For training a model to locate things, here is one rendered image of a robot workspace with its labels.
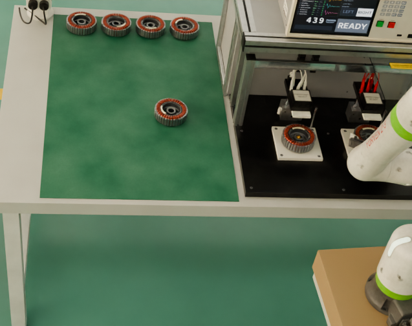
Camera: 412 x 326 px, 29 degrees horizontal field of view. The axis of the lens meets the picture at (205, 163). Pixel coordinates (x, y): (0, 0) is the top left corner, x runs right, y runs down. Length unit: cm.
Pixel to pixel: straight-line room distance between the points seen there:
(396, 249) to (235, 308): 120
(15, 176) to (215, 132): 68
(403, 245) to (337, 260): 29
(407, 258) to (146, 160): 93
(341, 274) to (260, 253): 110
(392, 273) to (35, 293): 151
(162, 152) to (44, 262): 86
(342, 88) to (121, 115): 79
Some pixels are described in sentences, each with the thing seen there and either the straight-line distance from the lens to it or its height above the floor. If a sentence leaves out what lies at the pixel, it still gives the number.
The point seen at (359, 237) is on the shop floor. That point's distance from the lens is 356.
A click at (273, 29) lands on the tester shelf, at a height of 111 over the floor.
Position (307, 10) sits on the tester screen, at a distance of 254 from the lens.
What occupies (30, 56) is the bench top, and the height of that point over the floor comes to 75.
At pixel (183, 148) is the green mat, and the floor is 75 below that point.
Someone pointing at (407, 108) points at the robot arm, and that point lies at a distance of 202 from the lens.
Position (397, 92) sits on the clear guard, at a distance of 257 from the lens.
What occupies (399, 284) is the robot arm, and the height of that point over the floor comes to 95.
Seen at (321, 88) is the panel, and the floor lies 81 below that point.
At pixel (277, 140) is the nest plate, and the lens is 270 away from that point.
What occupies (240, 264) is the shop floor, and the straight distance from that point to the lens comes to 333.
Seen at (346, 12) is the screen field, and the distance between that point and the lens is 257.
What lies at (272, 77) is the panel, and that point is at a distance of 284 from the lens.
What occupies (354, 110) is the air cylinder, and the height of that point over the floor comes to 82.
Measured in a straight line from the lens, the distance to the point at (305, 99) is 267.
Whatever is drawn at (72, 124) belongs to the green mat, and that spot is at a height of 75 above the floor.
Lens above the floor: 259
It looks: 45 degrees down
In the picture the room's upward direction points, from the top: 10 degrees clockwise
